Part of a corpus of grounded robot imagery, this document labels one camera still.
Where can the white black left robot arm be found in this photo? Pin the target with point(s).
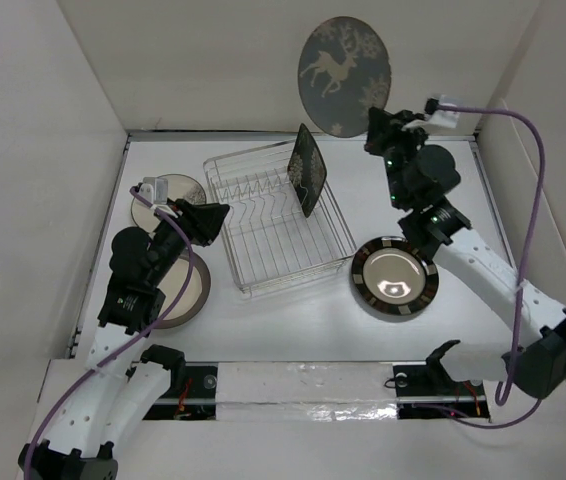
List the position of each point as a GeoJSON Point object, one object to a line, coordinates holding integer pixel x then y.
{"type": "Point", "coordinates": [83, 433]}

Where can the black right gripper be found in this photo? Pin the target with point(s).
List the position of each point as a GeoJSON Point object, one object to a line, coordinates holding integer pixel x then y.
{"type": "Point", "coordinates": [389, 126]}

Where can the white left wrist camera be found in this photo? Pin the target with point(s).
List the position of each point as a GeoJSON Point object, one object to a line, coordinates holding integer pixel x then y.
{"type": "Point", "coordinates": [153, 191]}

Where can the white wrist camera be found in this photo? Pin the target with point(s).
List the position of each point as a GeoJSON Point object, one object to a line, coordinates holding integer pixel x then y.
{"type": "Point", "coordinates": [443, 114]}
{"type": "Point", "coordinates": [153, 191]}

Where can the beige plate with tree pattern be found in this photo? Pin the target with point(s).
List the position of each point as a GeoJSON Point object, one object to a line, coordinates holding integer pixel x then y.
{"type": "Point", "coordinates": [179, 186]}

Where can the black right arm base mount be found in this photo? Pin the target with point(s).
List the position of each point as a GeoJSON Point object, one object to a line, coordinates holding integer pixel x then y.
{"type": "Point", "coordinates": [420, 396]}

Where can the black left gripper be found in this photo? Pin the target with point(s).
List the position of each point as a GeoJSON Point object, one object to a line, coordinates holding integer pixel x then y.
{"type": "Point", "coordinates": [200, 221]}

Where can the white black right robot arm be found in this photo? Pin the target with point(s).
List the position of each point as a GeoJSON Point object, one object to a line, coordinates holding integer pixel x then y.
{"type": "Point", "coordinates": [420, 176]}

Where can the black square floral plate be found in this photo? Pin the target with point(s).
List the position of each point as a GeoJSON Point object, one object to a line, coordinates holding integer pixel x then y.
{"type": "Point", "coordinates": [306, 170]}

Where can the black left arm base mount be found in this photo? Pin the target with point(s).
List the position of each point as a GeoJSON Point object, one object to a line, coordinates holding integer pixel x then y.
{"type": "Point", "coordinates": [191, 399]}

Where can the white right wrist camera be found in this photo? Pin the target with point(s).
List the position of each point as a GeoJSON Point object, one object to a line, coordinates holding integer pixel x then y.
{"type": "Point", "coordinates": [443, 114]}

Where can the black rimmed striped round plate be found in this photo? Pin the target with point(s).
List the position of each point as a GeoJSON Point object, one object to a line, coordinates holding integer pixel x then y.
{"type": "Point", "coordinates": [391, 279]}

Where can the beige plate with brown rim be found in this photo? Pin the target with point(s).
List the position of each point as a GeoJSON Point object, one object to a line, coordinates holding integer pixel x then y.
{"type": "Point", "coordinates": [194, 297]}

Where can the silver wire dish rack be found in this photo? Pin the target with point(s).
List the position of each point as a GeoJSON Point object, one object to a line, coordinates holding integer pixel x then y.
{"type": "Point", "coordinates": [269, 242]}

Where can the grey round deer plate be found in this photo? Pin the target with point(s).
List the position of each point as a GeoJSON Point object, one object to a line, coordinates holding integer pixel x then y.
{"type": "Point", "coordinates": [344, 70]}

